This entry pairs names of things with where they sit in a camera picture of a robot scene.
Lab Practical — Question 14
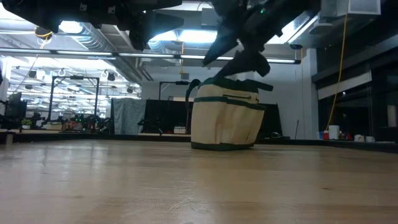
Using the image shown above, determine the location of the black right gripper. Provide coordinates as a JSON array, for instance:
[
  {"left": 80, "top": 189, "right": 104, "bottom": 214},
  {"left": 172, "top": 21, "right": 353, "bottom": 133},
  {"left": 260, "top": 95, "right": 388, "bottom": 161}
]
[{"left": 202, "top": 0, "right": 299, "bottom": 79}]

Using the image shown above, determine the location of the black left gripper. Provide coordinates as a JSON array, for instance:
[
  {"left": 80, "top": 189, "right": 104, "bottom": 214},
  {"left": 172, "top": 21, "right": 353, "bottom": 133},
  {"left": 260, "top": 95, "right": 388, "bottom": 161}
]
[{"left": 58, "top": 0, "right": 185, "bottom": 52}]

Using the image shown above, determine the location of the beige green-trimmed gardening bag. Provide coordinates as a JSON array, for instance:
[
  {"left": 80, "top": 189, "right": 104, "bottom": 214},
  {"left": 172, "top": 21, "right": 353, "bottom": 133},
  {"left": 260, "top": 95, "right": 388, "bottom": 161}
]
[{"left": 185, "top": 77, "right": 275, "bottom": 152}]

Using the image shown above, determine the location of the long linear ceiling light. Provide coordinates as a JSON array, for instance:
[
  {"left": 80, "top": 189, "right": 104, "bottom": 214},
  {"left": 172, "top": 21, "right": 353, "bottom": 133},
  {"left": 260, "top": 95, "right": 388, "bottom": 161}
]
[{"left": 0, "top": 47, "right": 302, "bottom": 65}]

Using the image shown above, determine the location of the black partition panel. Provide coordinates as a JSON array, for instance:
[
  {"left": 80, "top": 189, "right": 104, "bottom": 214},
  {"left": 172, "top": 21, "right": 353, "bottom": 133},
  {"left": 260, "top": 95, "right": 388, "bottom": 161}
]
[{"left": 144, "top": 99, "right": 192, "bottom": 135}]

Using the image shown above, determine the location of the grey cloth cover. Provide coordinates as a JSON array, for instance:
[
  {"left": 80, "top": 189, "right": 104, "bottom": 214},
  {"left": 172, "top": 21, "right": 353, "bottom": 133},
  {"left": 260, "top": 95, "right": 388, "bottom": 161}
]
[{"left": 109, "top": 97, "right": 147, "bottom": 136}]

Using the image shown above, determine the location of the black gantry stand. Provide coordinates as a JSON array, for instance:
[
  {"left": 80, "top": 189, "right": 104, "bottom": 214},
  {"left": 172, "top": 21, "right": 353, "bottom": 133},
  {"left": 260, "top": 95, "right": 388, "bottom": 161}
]
[{"left": 48, "top": 75, "right": 101, "bottom": 126}]

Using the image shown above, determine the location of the white paper roll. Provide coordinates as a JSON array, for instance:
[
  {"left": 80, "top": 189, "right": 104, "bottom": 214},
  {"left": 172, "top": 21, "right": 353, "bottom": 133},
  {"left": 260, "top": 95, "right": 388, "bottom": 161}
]
[{"left": 328, "top": 124, "right": 341, "bottom": 141}]

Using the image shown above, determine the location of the silver ceiling air duct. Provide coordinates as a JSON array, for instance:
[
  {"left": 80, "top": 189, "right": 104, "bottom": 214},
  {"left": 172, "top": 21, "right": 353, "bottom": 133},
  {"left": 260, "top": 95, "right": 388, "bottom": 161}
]
[{"left": 77, "top": 22, "right": 154, "bottom": 83}]

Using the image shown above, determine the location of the yellow power cable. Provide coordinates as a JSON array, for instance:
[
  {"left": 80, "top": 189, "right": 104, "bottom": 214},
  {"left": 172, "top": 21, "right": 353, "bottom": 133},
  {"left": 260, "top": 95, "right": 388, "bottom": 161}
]
[{"left": 324, "top": 14, "right": 349, "bottom": 132}]

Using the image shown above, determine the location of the black table frame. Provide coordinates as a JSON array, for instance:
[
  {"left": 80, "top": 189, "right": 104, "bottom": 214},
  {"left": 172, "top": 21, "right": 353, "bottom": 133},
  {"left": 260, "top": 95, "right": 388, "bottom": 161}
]
[{"left": 0, "top": 129, "right": 398, "bottom": 154}]

